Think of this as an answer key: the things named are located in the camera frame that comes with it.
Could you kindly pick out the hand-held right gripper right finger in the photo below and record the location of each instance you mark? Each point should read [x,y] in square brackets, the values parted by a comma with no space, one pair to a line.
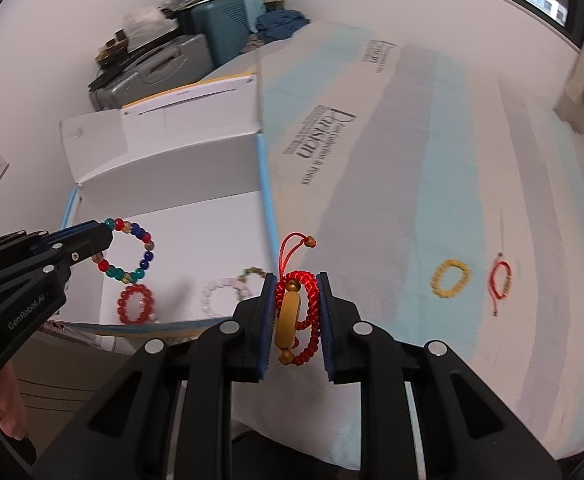
[326,325]

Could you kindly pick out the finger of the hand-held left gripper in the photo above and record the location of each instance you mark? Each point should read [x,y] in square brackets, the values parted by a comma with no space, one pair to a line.
[79,230]
[84,251]

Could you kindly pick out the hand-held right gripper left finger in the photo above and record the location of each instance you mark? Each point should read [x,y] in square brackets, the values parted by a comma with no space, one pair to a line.
[267,325]

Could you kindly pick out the white blue cardboard box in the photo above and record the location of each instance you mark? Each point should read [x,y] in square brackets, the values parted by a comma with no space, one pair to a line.
[182,160]

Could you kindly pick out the person's left hand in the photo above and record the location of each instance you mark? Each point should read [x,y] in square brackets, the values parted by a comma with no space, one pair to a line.
[11,405]

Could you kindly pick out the grey suitcase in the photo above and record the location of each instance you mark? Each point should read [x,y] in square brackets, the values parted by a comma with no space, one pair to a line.
[147,77]

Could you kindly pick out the dark small boxes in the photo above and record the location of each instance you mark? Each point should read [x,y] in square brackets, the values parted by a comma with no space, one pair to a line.
[112,47]

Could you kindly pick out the striped blue grey blanket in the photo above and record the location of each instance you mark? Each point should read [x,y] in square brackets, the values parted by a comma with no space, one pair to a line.
[422,160]

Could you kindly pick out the white plastic bag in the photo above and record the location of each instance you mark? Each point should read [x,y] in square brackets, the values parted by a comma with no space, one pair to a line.
[142,20]

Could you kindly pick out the teal suitcase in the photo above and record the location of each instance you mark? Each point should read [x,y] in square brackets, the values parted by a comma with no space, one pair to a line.
[222,25]

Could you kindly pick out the blue folded clothes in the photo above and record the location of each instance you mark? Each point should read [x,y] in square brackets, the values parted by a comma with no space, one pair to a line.
[282,25]

